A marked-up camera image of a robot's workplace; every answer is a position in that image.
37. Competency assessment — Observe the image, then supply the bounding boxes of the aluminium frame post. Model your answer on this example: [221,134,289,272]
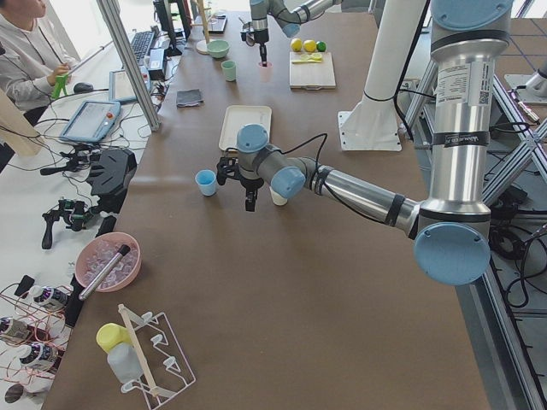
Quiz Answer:
[97,0,161,132]

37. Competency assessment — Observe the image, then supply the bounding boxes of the black keyboard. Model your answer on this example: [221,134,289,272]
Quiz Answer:
[131,31,155,66]

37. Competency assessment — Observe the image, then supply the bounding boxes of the blue plastic cup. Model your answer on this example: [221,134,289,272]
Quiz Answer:
[195,169,216,196]

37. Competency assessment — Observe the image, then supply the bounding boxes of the black computer monitor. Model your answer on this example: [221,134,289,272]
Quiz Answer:
[152,0,191,56]

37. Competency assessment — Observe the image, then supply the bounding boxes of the green plastic cup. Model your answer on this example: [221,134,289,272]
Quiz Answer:
[221,60,237,82]

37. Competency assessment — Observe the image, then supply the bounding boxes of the bamboo cutting board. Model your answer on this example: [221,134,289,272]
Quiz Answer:
[289,51,336,90]

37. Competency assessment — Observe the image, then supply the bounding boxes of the white wire dish rack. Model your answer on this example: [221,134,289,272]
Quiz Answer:
[118,304,197,409]

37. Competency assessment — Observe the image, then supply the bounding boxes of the wooden mug tree stand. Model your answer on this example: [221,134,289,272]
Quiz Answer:
[191,0,210,56]

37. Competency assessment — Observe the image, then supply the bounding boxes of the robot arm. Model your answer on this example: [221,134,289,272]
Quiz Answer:
[235,1,512,285]
[250,0,342,67]

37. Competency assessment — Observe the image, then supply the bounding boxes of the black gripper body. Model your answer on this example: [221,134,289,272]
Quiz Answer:
[239,176,264,200]
[254,28,269,54]

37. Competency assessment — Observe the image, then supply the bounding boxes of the blue teach pendant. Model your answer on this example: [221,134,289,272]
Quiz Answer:
[59,101,121,143]
[109,66,152,104]

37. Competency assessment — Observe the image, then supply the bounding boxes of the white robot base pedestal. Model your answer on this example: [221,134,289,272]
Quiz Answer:
[338,0,429,151]

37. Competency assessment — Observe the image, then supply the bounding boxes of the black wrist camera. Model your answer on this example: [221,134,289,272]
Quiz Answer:
[216,156,239,185]
[240,22,256,47]

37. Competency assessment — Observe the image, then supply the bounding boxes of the person in white hoodie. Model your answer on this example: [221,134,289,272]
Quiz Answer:
[1,0,79,125]

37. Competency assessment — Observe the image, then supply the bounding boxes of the grey folded cloth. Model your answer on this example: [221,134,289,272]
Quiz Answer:
[176,89,203,108]

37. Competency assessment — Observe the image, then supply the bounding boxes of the yellow capped plastic bottle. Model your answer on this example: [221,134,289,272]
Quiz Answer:
[96,323,144,384]

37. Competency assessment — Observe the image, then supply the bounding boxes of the white plastic cup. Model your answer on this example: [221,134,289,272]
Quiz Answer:
[269,187,288,207]

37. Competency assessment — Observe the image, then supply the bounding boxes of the pink plastic cup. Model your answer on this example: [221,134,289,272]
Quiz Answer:
[258,61,273,83]

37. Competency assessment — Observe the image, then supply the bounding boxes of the pink bowl with ice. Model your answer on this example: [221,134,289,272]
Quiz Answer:
[74,231,143,294]

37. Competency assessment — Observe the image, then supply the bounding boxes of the yellow plastic knife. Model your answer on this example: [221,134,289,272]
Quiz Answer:
[291,59,323,64]

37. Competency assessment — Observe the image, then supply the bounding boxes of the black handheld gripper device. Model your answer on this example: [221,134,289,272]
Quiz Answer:
[41,198,99,249]

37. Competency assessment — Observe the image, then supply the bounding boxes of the beige rabbit tray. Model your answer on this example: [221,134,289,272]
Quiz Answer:
[219,105,272,151]

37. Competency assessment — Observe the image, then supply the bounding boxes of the whole yellow lemon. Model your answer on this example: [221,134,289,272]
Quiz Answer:
[290,38,303,52]
[302,39,317,53]

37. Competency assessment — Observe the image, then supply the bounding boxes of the mint green bowl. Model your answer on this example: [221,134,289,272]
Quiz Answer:
[207,39,230,59]

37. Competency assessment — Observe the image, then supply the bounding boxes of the steel muddler in bowl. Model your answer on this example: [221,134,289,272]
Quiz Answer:
[78,244,131,301]

